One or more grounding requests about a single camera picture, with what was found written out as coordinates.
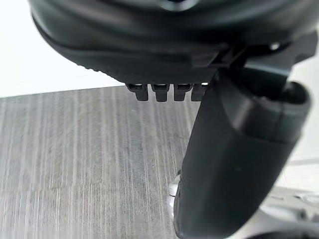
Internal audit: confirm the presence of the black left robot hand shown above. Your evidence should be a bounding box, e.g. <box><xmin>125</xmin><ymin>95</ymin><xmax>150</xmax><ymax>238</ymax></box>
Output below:
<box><xmin>26</xmin><ymin>0</ymin><xmax>319</xmax><ymax>239</ymax></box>

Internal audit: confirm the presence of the silver robot leg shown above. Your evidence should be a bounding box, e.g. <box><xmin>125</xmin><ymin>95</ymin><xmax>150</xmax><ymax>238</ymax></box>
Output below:
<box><xmin>167</xmin><ymin>171</ymin><xmax>319</xmax><ymax>239</ymax></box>

